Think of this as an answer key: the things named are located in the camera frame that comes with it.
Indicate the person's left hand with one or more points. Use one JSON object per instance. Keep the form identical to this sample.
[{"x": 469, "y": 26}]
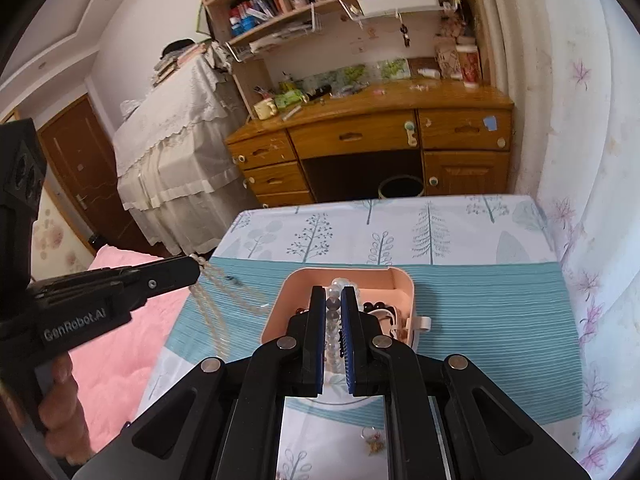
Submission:
[{"x": 62, "y": 405}]

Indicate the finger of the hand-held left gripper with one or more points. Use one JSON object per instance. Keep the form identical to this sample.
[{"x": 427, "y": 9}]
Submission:
[{"x": 165, "y": 275}]

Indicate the hanging keys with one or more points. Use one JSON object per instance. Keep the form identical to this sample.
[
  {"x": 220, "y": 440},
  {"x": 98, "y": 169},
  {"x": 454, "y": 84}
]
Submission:
[{"x": 404, "y": 32}]

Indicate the wooden shelf hutch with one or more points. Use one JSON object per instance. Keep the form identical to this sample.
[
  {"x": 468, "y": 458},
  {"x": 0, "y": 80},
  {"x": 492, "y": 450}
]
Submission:
[{"x": 340, "y": 40}]

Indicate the round gold pendant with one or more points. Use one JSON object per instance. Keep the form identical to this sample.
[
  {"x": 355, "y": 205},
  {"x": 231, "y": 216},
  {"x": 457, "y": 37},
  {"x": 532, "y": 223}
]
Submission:
[{"x": 376, "y": 447}]

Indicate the white lace covered furniture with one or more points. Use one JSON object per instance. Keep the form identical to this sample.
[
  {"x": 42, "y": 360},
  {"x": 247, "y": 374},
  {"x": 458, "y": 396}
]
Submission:
[{"x": 170, "y": 135}]

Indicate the stack of small books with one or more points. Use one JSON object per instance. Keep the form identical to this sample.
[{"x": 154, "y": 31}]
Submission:
[{"x": 252, "y": 12}]

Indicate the patterned paper cups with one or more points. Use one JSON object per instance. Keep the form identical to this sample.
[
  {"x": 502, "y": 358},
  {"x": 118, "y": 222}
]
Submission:
[{"x": 457, "y": 62}]

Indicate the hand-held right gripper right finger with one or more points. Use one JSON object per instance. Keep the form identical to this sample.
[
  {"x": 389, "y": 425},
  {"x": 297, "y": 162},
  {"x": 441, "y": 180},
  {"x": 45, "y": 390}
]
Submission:
[{"x": 351, "y": 355}]

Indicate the pile of books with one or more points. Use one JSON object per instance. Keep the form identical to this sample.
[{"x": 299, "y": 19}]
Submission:
[{"x": 175, "y": 57}]

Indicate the round trash bin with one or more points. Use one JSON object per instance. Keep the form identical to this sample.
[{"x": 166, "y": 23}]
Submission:
[{"x": 400, "y": 187}]

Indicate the pink jewelry box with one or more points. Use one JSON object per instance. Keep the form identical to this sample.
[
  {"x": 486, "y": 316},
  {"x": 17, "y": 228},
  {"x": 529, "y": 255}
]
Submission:
[{"x": 305, "y": 280}]

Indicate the green packet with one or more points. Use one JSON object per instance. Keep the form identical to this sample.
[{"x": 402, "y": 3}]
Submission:
[{"x": 290, "y": 97}]

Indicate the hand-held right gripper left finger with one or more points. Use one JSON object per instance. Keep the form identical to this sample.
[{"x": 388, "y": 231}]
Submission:
[{"x": 312, "y": 340}]

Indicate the wooden desk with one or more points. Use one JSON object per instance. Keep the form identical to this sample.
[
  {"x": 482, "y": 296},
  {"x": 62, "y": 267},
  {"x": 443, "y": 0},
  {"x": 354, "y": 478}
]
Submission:
[{"x": 350, "y": 135}]

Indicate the white tube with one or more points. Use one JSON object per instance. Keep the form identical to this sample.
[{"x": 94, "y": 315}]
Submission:
[{"x": 429, "y": 73}]

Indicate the white floral curtain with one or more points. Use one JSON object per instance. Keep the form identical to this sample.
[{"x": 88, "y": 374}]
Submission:
[{"x": 575, "y": 135}]

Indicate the pink blanket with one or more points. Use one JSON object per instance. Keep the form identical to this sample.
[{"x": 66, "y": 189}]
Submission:
[{"x": 125, "y": 360}]

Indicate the green leaf picture strip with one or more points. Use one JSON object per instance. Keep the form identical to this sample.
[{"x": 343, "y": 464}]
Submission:
[{"x": 350, "y": 74}]

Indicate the wooden door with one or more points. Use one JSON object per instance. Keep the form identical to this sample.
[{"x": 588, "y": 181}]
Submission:
[{"x": 75, "y": 160}]

